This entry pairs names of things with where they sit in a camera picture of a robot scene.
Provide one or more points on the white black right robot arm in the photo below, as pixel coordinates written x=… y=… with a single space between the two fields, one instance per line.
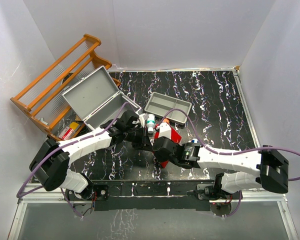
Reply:
x=265 y=168

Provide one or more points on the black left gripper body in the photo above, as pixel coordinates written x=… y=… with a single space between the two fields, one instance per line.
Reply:
x=138 y=141

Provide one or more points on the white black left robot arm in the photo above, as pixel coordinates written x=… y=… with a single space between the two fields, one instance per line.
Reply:
x=51 y=165

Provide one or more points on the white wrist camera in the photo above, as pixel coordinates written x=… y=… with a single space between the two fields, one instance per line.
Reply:
x=143 y=118
x=164 y=130

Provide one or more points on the black table front rail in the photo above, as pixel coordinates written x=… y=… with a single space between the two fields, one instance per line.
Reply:
x=152 y=195

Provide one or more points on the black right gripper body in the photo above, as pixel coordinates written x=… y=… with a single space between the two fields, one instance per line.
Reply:
x=161 y=158

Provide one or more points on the blue white bandage roll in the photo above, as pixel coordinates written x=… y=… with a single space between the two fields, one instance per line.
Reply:
x=195 y=141

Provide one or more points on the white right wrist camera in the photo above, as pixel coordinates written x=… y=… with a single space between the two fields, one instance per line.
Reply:
x=164 y=130

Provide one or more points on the orange wooden rack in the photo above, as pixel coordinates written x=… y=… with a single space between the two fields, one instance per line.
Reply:
x=42 y=101

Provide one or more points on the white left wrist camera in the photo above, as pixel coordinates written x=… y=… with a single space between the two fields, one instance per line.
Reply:
x=143 y=118

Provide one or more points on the red white medicine box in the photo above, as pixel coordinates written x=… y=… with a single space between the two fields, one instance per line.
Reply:
x=67 y=133

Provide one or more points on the white pill bottle teal label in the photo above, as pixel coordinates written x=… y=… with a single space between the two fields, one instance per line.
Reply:
x=150 y=123

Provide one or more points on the grey plastic divider tray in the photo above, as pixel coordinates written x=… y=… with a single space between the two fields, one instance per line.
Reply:
x=159 y=104

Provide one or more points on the red first aid kit pouch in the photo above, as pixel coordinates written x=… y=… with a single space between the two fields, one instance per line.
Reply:
x=176 y=138

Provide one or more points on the grey metal medicine case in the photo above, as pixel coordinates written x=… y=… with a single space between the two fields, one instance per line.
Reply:
x=96 y=99

